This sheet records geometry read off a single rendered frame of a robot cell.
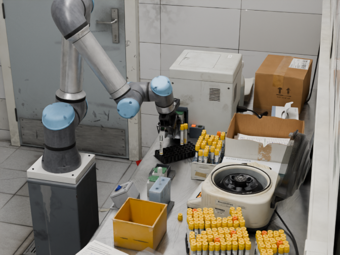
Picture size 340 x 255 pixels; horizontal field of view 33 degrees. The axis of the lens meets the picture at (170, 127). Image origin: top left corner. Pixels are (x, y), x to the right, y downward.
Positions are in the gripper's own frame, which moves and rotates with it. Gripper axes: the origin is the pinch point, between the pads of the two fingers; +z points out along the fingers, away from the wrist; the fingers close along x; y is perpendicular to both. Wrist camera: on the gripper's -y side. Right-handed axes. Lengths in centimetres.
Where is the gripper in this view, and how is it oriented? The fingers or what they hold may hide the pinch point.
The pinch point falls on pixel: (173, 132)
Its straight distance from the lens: 238.5
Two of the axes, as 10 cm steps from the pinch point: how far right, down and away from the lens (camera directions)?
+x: 9.7, 1.1, -2.3
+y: -2.2, 8.1, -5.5
